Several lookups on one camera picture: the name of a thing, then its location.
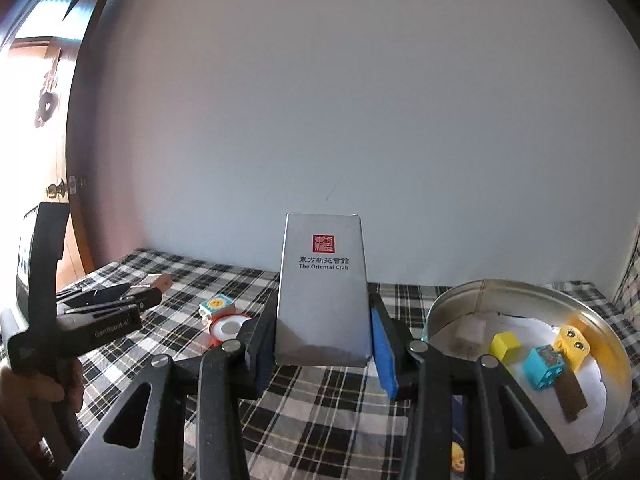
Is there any plaid cloth covered furniture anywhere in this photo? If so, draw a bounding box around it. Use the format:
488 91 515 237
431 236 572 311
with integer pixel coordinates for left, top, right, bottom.
614 226 640 330

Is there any black white plaid tablecloth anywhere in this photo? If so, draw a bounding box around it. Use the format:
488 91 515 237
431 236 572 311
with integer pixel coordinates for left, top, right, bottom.
49 247 640 480

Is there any round blue metal tin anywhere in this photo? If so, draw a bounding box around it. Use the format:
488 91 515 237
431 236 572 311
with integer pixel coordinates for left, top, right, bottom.
423 280 639 479

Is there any yellow cube block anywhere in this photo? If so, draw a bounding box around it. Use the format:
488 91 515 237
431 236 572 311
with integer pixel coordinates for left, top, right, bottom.
489 332 522 365

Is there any white sun toy block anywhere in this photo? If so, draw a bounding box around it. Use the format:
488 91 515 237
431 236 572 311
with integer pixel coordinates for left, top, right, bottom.
198 294 236 325

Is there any white Oriental Club box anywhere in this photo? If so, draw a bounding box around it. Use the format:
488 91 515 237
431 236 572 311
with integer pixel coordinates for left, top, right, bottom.
274 212 372 367

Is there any person's left hand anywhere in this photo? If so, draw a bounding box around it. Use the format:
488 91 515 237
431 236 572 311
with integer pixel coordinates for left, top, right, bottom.
1 359 85 457

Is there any blue bear toy block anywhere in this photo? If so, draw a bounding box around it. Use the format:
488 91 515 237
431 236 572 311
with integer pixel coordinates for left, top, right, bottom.
523 344 565 390

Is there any red white tape roll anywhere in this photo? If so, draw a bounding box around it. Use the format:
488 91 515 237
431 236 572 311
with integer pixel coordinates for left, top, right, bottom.
208 313 252 346

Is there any brass door knob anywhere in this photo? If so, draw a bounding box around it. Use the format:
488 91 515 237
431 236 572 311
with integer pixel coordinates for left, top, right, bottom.
46 179 67 200

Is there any wooden door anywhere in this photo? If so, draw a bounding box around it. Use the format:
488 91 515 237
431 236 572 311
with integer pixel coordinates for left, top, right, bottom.
1 0 94 290

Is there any yellow crying face toy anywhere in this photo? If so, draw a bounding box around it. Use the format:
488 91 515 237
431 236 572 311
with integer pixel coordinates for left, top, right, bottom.
552 325 590 374

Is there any brown wooden comb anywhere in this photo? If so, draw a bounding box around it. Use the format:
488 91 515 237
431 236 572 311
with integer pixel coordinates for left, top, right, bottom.
553 368 588 422

